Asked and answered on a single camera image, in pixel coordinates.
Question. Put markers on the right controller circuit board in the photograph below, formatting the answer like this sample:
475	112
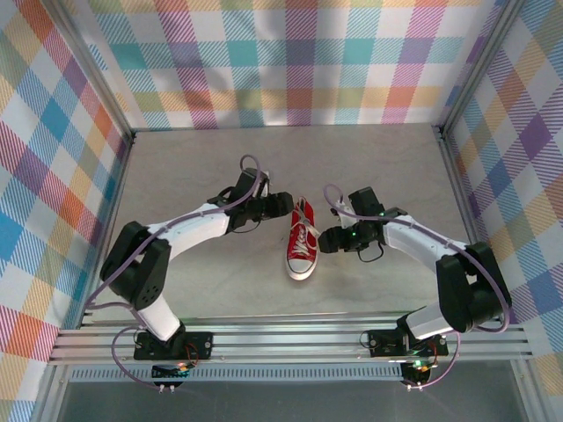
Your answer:
418	373

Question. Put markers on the aluminium frame post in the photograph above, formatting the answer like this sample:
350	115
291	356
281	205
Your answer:
94	74
479	66

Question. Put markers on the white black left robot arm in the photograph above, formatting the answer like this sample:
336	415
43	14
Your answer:
193	224

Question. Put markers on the controller circuit board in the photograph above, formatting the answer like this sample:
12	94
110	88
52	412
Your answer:
418	373
169	371

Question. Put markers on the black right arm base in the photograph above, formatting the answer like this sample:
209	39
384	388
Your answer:
387	343

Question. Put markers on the aluminium mounting rail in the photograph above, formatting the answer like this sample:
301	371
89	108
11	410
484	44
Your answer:
286	338

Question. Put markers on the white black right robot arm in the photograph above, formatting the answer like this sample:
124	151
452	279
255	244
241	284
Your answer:
418	242

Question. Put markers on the red canvas sneaker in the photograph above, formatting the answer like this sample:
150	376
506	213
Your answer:
309	215

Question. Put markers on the left controller circuit board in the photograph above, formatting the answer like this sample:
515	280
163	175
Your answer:
169	371

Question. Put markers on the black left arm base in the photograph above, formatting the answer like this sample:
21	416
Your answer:
200	345

